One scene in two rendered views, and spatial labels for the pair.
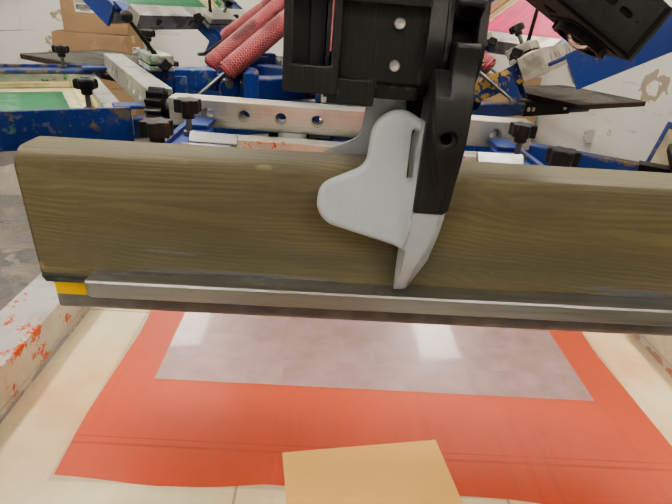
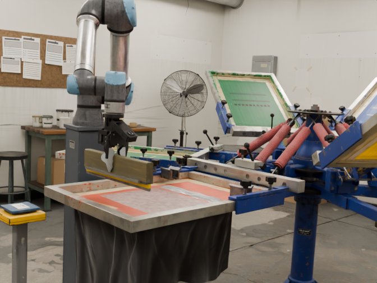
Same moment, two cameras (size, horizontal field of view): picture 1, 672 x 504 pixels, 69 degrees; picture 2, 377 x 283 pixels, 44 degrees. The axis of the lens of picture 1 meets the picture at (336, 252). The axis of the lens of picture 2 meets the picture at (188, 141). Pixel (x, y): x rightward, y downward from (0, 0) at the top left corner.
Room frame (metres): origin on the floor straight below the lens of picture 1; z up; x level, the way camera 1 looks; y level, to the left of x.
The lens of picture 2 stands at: (-0.68, -1.52, 1.41)
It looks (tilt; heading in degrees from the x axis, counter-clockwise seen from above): 7 degrees down; 49
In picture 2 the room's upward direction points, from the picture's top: 3 degrees clockwise
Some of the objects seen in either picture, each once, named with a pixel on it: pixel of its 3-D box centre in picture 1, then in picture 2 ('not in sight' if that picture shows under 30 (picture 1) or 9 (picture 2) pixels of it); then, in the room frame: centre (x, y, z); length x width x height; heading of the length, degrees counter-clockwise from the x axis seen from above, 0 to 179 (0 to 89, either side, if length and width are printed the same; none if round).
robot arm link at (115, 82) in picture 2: not in sight; (115, 86); (0.25, -0.02, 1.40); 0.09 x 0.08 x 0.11; 57
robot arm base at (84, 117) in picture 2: not in sight; (88, 114); (0.45, 0.53, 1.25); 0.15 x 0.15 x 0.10
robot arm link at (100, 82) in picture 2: not in sight; (111, 86); (0.29, 0.07, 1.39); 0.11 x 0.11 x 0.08; 57
